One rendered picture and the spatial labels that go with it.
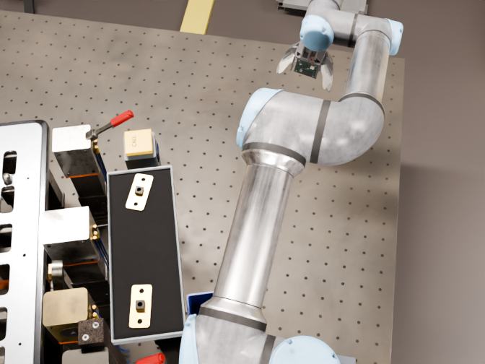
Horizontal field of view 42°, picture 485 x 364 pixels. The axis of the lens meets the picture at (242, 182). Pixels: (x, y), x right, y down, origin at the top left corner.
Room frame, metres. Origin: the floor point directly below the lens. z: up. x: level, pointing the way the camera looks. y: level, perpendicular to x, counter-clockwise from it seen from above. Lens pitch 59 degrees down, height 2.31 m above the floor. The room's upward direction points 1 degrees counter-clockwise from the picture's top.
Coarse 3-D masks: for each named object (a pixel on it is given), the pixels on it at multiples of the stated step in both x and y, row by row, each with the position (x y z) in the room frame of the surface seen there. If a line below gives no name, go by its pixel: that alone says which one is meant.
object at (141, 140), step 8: (128, 136) 0.80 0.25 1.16; (136, 136) 0.80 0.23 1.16; (144, 136) 0.80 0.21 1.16; (128, 144) 0.78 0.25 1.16; (136, 144) 0.78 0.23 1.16; (144, 144) 0.78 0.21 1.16; (128, 152) 0.76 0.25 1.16; (136, 152) 0.76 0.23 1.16; (144, 152) 0.76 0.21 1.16; (152, 152) 0.76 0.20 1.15
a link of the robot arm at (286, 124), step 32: (256, 96) 0.69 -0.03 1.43; (288, 96) 0.69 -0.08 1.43; (256, 128) 0.64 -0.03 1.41; (288, 128) 0.63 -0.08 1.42; (320, 128) 0.63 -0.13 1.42; (256, 160) 0.59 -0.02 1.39; (288, 160) 0.58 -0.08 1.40; (256, 192) 0.53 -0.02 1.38; (288, 192) 0.54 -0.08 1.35; (256, 224) 0.48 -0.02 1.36; (224, 256) 0.44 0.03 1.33; (256, 256) 0.43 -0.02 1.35; (224, 288) 0.38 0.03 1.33; (256, 288) 0.38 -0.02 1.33; (192, 320) 0.33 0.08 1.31; (224, 320) 0.32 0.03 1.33; (256, 320) 0.33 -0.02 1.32; (192, 352) 0.28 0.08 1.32; (224, 352) 0.27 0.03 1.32; (256, 352) 0.27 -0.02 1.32
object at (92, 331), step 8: (88, 320) 0.40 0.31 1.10; (96, 320) 0.40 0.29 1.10; (104, 320) 0.41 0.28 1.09; (80, 328) 0.39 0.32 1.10; (88, 328) 0.39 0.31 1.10; (96, 328) 0.39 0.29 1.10; (104, 328) 0.39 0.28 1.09; (80, 336) 0.37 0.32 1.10; (88, 336) 0.37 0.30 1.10; (96, 336) 0.37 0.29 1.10; (104, 336) 0.37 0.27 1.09; (80, 344) 0.36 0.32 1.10; (88, 344) 0.36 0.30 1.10; (96, 344) 0.36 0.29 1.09; (104, 344) 0.36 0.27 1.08; (112, 344) 0.39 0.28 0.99; (112, 352) 0.37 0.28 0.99; (120, 352) 0.40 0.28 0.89; (120, 360) 0.38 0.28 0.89
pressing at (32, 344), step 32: (0, 128) 0.94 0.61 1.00; (32, 128) 0.94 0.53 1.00; (0, 160) 0.84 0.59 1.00; (32, 160) 0.84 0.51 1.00; (0, 192) 0.75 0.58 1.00; (32, 192) 0.75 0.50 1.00; (0, 224) 0.67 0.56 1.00; (32, 224) 0.67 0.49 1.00; (0, 256) 0.59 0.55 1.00; (32, 256) 0.59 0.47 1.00; (32, 288) 0.51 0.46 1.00; (32, 320) 0.44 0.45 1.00; (32, 352) 0.37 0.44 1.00
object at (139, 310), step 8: (136, 288) 0.44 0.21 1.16; (144, 288) 0.44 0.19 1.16; (136, 296) 0.43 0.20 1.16; (144, 296) 0.43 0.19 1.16; (136, 304) 0.41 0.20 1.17; (144, 304) 0.41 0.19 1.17; (136, 312) 0.40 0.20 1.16; (144, 312) 0.40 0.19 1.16; (136, 320) 0.38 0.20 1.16; (144, 320) 0.38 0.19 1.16
